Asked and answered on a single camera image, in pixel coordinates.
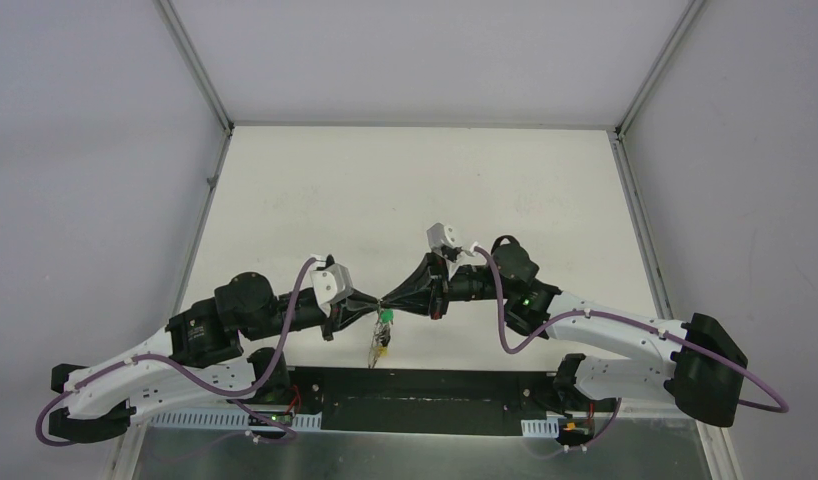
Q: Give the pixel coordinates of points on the large keyring with keys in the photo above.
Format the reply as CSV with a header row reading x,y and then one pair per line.
x,y
381,336

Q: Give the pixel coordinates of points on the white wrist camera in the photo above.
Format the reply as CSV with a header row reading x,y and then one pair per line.
x,y
446,241
331,282

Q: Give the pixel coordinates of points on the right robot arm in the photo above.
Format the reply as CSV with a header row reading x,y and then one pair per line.
x,y
693,364

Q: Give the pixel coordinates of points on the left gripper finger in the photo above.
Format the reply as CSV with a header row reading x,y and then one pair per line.
x,y
358,300
346,316

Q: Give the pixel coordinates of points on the right controller board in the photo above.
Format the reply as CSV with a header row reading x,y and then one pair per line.
x,y
576,432

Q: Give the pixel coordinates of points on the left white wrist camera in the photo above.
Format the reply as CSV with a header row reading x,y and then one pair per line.
x,y
331,282

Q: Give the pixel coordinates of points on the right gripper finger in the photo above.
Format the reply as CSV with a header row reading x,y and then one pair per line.
x,y
417,303
415,290

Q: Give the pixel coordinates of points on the left controller board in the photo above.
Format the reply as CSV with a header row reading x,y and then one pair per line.
x,y
267,419

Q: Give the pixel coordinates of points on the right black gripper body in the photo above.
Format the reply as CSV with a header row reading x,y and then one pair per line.
x,y
466,283

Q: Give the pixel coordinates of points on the controller board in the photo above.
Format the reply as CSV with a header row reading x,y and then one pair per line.
x,y
267,419
576,432

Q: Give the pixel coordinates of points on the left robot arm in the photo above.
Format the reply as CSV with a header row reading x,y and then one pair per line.
x,y
229,346

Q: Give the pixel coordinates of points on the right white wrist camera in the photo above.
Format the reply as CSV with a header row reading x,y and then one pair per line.
x,y
446,241

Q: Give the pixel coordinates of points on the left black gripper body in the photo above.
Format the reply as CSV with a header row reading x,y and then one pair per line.
x,y
334,316

